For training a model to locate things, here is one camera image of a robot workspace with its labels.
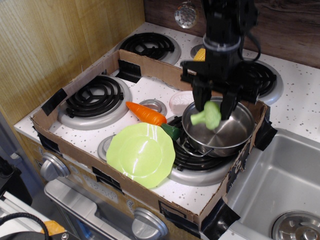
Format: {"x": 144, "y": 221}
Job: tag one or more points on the silver stove knob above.
{"x": 53, "y": 168}
{"x": 147, "y": 226}

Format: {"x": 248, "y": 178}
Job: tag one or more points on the brown cardboard fence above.
{"x": 187, "y": 213}

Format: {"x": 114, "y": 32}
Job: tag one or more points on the right silver stove knob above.
{"x": 147, "y": 226}

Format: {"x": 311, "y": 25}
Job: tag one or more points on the silver oven door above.
{"x": 90, "y": 217}

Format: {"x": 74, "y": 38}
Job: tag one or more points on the small centre silver disc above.
{"x": 155, "y": 105}

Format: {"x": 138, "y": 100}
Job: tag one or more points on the small back silver disc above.
{"x": 195, "y": 50}

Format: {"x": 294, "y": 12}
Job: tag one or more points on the stainless steel sink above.
{"x": 282, "y": 178}

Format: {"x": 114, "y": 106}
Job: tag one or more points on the metal sink drain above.
{"x": 296, "y": 225}

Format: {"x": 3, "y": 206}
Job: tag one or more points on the back left stove burner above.
{"x": 153, "y": 45}

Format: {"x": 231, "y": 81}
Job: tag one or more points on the yellow toy corn cob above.
{"x": 200, "y": 56}

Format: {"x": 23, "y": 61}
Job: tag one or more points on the small front silver disc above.
{"x": 104, "y": 146}

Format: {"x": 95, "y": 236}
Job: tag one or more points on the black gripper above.
{"x": 219, "y": 72}

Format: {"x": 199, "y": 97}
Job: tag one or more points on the stainless steel pan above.
{"x": 225, "y": 140}

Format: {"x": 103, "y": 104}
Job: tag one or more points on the front right stove burner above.
{"x": 190, "y": 168}

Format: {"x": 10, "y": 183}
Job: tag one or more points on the orange object bottom left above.
{"x": 54, "y": 227}

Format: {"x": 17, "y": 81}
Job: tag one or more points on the orange toy carrot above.
{"x": 150, "y": 116}

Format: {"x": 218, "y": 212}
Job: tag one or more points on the front left stove burner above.
{"x": 98, "y": 104}

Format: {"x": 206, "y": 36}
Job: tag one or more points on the small silver disc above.
{"x": 155, "y": 105}
{"x": 104, "y": 146}
{"x": 195, "y": 50}

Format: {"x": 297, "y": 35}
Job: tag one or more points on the light green toy broccoli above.
{"x": 210, "y": 116}

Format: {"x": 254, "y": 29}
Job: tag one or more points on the back right stove burner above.
{"x": 260, "y": 81}

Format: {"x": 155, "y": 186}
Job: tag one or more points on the hanging metal strainer ladle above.
{"x": 186, "y": 15}

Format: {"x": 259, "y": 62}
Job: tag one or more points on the light green plastic plate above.
{"x": 143, "y": 152}

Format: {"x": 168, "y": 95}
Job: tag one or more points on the left silver stove knob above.
{"x": 53, "y": 168}

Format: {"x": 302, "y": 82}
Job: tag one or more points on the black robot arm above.
{"x": 228, "y": 22}

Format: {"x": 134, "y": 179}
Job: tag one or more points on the stove burner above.
{"x": 260, "y": 81}
{"x": 98, "y": 104}
{"x": 190, "y": 168}
{"x": 153, "y": 45}

